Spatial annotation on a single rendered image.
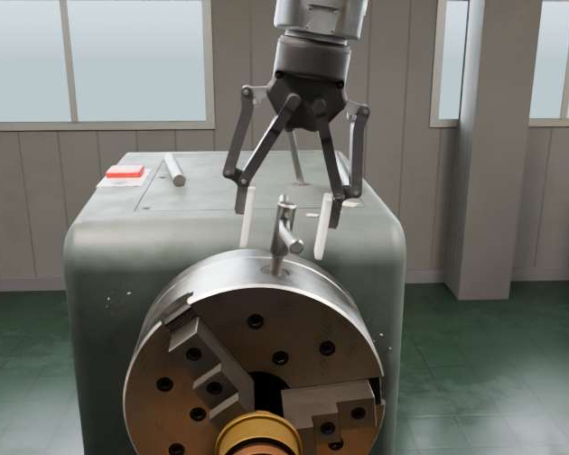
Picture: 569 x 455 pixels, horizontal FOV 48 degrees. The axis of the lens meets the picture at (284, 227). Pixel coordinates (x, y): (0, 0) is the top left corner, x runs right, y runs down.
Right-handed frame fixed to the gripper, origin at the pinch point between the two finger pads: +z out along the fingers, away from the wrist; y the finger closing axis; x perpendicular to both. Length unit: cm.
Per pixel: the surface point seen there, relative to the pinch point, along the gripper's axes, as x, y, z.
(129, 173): 44, -27, 8
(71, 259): 13.3, -26.9, 12.9
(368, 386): -1.8, 12.7, 17.1
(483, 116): 274, 109, 3
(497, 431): 148, 104, 114
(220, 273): 3.8, -6.4, 7.9
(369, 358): -0.1, 12.5, 14.4
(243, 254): 9.2, -4.2, 7.1
